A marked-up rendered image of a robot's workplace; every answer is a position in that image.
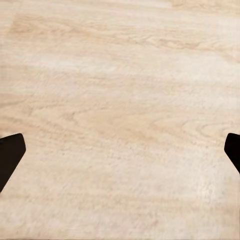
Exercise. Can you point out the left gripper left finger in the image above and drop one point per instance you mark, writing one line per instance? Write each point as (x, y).
(12, 150)

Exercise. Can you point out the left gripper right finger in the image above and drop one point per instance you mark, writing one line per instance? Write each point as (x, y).
(232, 149)

